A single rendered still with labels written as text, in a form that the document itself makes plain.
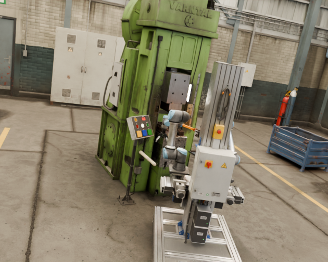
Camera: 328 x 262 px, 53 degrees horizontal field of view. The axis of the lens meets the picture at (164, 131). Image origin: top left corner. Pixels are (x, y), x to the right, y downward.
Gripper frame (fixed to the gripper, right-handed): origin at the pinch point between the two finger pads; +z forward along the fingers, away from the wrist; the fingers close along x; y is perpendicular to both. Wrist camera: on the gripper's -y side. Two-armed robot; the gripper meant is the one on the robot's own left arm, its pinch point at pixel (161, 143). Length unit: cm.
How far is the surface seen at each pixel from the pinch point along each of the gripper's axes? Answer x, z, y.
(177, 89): 12, -63, -47
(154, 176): 2, 64, -44
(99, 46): -174, -82, -541
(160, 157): 3.8, 32.0, -37.6
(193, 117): 46, -22, -81
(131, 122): -40.0, -20.3, 0.4
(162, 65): -13, -91, -51
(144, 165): -15, 51, -49
